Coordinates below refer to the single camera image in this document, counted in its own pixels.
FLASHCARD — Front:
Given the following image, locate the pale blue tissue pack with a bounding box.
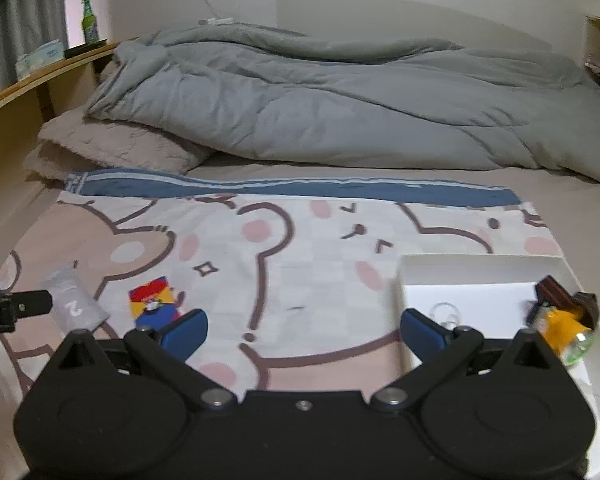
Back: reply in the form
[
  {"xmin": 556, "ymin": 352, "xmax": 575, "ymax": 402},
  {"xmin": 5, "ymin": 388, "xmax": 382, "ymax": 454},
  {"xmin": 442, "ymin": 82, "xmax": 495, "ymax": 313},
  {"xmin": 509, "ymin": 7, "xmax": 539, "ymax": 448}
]
[{"xmin": 15, "ymin": 39, "xmax": 65, "ymax": 81}]

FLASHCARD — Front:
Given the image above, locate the clear plastic ring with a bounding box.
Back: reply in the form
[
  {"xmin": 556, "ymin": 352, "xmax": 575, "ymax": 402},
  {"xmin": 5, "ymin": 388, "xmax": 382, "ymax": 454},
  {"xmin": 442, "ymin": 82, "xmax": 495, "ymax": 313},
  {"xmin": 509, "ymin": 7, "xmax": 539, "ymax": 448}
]
[{"xmin": 429, "ymin": 302, "xmax": 464, "ymax": 330}]

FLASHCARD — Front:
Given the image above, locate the wooden bedside shelf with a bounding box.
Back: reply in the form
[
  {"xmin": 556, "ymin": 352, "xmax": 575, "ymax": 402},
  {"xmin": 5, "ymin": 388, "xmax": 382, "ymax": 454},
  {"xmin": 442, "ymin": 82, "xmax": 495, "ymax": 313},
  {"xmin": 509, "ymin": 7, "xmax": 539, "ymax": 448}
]
[{"xmin": 0, "ymin": 40, "xmax": 122, "ymax": 261}]

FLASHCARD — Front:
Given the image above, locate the small colourful card box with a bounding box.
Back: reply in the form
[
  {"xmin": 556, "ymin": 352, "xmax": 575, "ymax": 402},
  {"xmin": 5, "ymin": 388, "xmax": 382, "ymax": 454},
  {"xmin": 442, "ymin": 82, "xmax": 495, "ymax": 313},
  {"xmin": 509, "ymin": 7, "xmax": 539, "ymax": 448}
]
[{"xmin": 128, "ymin": 274, "xmax": 182, "ymax": 329}]

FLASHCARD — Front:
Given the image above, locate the green glass bottle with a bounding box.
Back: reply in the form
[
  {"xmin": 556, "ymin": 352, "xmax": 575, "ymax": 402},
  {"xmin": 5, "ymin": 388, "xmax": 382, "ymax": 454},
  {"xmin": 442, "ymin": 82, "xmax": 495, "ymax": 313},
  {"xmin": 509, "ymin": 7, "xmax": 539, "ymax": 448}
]
[{"xmin": 81, "ymin": 0, "xmax": 101, "ymax": 45}]

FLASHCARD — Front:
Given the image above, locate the grey-green duvet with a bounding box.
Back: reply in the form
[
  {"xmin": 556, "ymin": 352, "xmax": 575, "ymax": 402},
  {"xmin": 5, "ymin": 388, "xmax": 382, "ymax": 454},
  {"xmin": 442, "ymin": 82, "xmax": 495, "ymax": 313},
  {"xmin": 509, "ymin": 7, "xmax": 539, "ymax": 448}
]
[{"xmin": 82, "ymin": 20, "xmax": 600, "ymax": 189}]

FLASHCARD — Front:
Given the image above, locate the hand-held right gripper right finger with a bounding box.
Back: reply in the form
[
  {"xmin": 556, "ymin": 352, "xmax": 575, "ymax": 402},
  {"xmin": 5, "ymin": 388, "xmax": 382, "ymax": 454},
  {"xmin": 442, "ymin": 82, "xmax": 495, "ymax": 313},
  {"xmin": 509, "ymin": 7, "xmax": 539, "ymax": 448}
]
[{"xmin": 370, "ymin": 308, "xmax": 566, "ymax": 409}]

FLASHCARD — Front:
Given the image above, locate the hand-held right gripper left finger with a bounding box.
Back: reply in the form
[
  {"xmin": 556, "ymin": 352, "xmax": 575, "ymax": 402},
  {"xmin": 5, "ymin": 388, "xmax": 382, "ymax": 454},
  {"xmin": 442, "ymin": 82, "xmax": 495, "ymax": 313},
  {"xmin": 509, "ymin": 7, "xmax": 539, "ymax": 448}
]
[{"xmin": 42, "ymin": 308, "xmax": 234, "ymax": 410}]

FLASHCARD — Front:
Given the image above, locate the flat black item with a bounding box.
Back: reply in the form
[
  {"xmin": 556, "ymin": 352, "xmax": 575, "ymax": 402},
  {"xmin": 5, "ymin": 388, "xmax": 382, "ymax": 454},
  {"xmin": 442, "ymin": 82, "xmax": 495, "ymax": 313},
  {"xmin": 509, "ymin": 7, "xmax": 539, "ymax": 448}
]
[{"xmin": 63, "ymin": 40, "xmax": 109, "ymax": 60}]

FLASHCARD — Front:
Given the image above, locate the cartoon printed blanket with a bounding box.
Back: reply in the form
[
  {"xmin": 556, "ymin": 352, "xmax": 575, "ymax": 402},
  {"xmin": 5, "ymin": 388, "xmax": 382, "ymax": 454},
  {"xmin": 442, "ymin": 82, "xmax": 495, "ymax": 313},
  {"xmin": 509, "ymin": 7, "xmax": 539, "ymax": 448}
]
[{"xmin": 0, "ymin": 167, "xmax": 582, "ymax": 480}]

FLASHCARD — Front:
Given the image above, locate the grey soft tube packet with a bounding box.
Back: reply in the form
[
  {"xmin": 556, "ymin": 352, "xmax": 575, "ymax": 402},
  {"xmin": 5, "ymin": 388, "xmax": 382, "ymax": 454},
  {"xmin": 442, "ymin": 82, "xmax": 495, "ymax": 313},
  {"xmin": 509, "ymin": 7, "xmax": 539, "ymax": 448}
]
[{"xmin": 40, "ymin": 265, "xmax": 109, "ymax": 334}]

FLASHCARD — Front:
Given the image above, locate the grey curtain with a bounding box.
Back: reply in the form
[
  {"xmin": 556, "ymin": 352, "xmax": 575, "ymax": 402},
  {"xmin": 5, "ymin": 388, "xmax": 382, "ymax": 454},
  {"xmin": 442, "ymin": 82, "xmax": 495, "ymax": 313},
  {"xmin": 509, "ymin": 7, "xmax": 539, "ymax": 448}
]
[{"xmin": 0, "ymin": 0, "xmax": 69, "ymax": 102}]

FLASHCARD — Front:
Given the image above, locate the white shallow tray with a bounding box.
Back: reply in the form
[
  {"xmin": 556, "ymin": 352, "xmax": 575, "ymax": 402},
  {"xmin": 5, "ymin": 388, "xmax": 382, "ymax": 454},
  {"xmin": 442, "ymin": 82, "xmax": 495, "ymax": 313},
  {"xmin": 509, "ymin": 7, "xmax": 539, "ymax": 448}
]
[{"xmin": 397, "ymin": 253, "xmax": 600, "ymax": 479}]

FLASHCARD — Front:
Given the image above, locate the yellow headlamp with brown strap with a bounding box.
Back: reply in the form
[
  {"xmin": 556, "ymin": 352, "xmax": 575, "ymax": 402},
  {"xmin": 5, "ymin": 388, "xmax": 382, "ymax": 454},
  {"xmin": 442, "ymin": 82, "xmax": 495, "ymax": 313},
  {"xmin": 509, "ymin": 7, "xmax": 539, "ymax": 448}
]
[{"xmin": 524, "ymin": 275, "xmax": 600, "ymax": 367}]

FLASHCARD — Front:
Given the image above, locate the beige fleece pillow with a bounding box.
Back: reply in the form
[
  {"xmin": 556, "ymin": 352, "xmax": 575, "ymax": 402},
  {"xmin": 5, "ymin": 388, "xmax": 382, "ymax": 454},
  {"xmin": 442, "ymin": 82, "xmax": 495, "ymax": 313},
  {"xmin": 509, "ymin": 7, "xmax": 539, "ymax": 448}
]
[{"xmin": 22, "ymin": 107, "xmax": 212, "ymax": 182}]

